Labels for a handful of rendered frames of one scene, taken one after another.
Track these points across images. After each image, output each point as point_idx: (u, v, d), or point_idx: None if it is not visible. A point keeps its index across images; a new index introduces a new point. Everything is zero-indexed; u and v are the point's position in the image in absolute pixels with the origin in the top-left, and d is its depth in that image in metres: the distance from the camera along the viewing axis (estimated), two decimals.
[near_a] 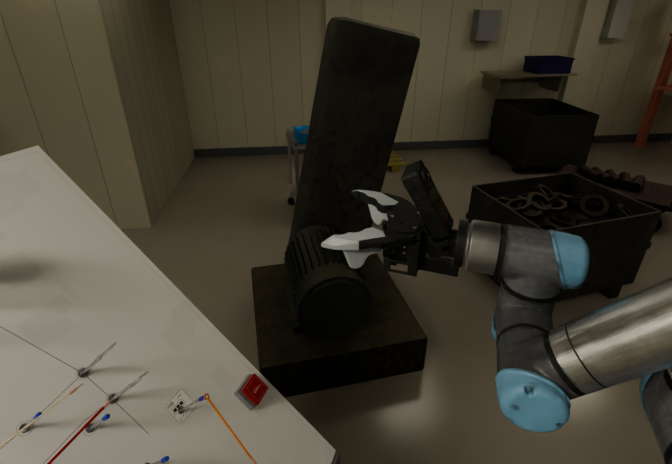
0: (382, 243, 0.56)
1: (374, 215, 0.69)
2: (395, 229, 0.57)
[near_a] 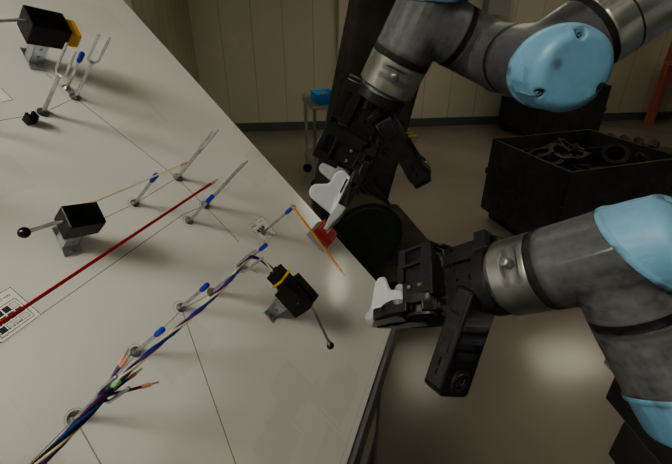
0: None
1: (319, 195, 0.58)
2: None
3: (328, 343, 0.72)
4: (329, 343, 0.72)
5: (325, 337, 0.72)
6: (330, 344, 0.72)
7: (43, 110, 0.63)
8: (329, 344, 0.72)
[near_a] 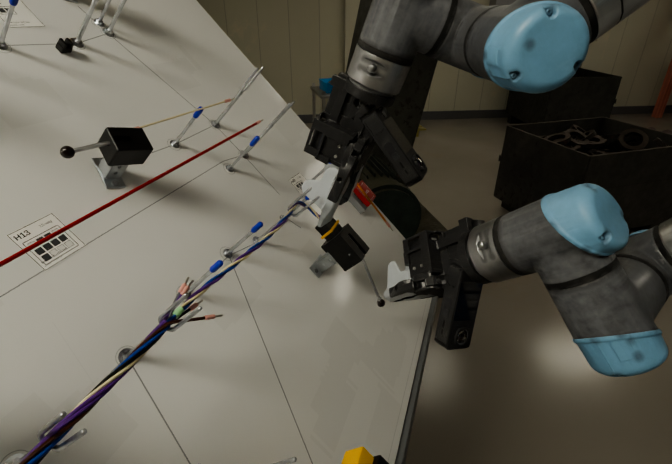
0: None
1: (311, 191, 0.59)
2: (371, 152, 0.61)
3: (378, 300, 0.67)
4: (380, 299, 0.67)
5: (376, 293, 0.67)
6: (381, 301, 0.67)
7: (77, 40, 0.58)
8: (381, 301, 0.67)
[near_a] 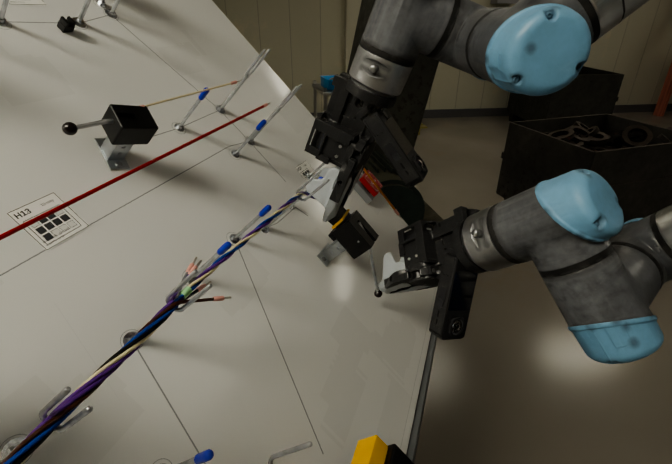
0: (363, 166, 0.64)
1: (315, 189, 0.60)
2: (371, 153, 0.61)
3: (377, 290, 0.66)
4: (378, 290, 0.66)
5: (376, 283, 0.66)
6: (379, 291, 0.67)
7: (79, 19, 0.56)
8: (378, 292, 0.67)
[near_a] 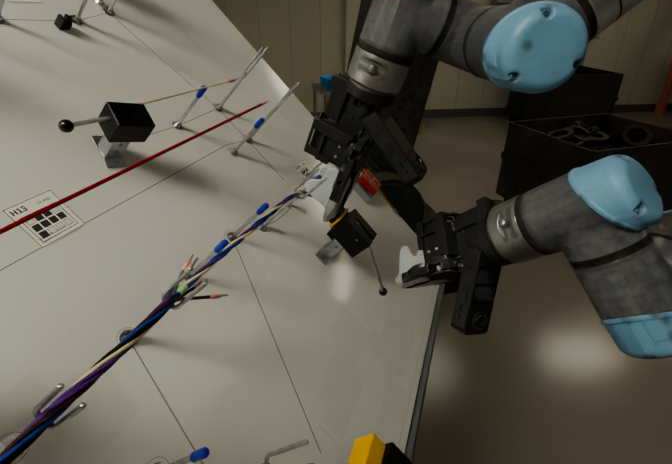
0: (363, 165, 0.64)
1: (315, 189, 0.60)
2: (371, 152, 0.61)
3: (381, 288, 0.66)
4: (382, 288, 0.66)
5: (379, 281, 0.66)
6: (384, 289, 0.66)
7: (76, 17, 0.56)
8: (383, 290, 0.66)
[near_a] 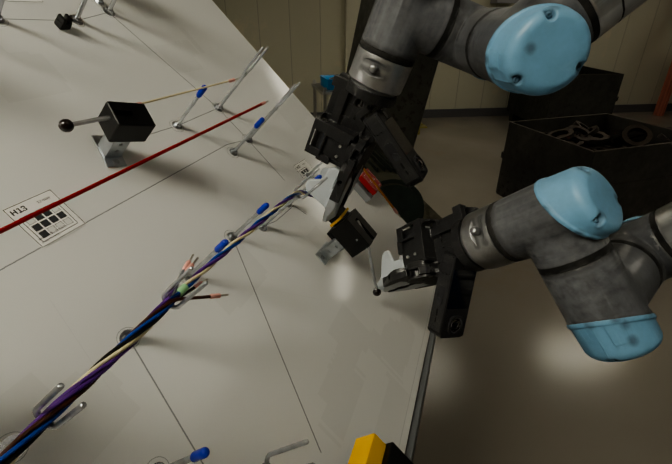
0: (363, 166, 0.64)
1: (315, 189, 0.60)
2: (371, 153, 0.61)
3: (375, 288, 0.66)
4: (377, 289, 0.66)
5: (374, 282, 0.66)
6: (378, 290, 0.66)
7: (76, 17, 0.56)
8: (377, 290, 0.66)
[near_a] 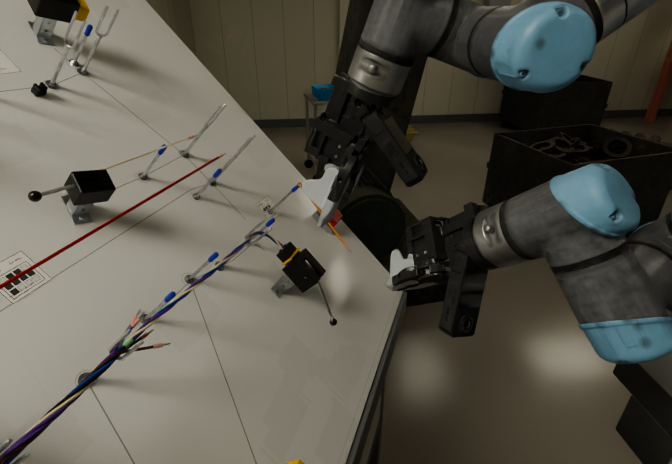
0: None
1: (311, 190, 0.59)
2: (371, 153, 0.61)
3: (331, 319, 0.73)
4: (332, 319, 0.73)
5: (329, 313, 0.73)
6: (333, 320, 0.73)
7: (51, 82, 0.63)
8: (333, 321, 0.73)
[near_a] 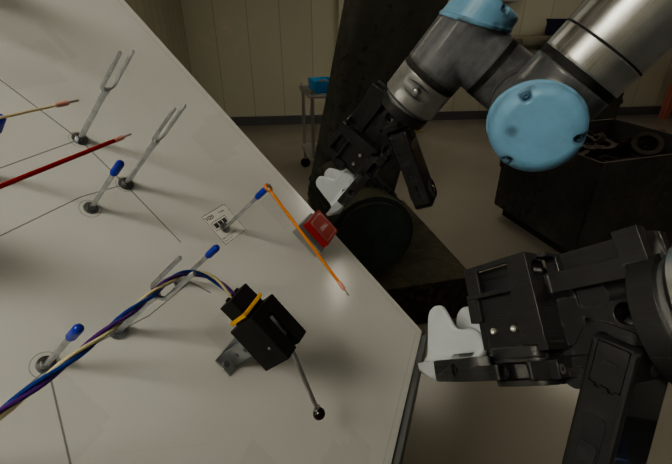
0: None
1: (324, 186, 0.60)
2: None
3: (315, 410, 0.44)
4: (317, 410, 0.44)
5: (312, 401, 0.44)
6: (319, 412, 0.44)
7: None
8: (318, 413, 0.44)
